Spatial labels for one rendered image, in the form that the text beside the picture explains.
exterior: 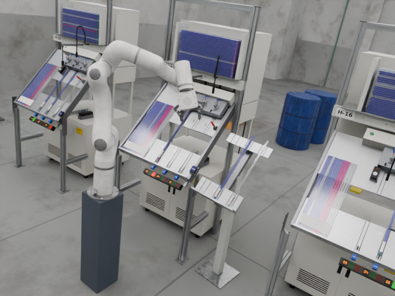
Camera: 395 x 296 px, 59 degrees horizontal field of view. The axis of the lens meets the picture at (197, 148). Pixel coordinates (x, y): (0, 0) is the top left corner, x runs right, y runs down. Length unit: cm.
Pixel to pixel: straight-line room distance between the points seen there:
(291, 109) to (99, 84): 396
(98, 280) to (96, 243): 29
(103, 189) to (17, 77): 521
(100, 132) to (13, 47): 519
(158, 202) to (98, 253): 99
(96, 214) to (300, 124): 391
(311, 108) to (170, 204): 307
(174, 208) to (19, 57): 484
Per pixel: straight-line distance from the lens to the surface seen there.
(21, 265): 288
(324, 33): 1235
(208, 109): 270
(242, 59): 262
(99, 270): 248
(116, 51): 193
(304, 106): 545
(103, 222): 226
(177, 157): 261
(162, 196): 314
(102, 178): 216
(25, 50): 719
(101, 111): 201
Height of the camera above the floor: 185
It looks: 22 degrees down
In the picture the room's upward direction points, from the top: 9 degrees clockwise
